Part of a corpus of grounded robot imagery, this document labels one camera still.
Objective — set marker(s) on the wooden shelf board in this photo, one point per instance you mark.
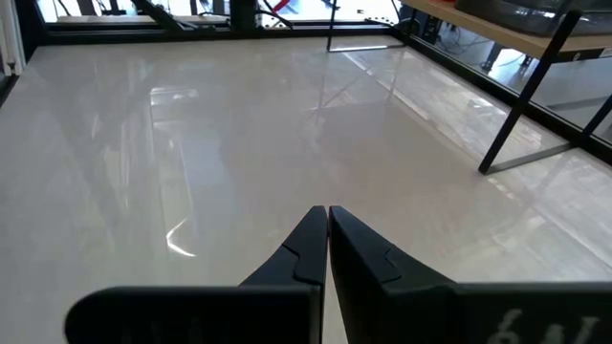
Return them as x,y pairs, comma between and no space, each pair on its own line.
502,36

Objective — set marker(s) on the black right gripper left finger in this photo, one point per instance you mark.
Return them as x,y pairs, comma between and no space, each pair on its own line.
287,310

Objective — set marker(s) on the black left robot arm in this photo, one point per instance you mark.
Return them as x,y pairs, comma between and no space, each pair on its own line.
245,12

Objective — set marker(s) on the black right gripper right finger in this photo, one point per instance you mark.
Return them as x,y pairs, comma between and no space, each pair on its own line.
406,310

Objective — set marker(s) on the transparent grey plastic basket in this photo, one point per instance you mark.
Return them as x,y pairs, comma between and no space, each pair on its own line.
526,19

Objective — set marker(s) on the black diagonal frame strut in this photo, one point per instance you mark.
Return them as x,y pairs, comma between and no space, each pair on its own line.
160,14

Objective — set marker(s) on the white post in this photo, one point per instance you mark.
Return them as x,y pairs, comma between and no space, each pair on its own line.
9,33

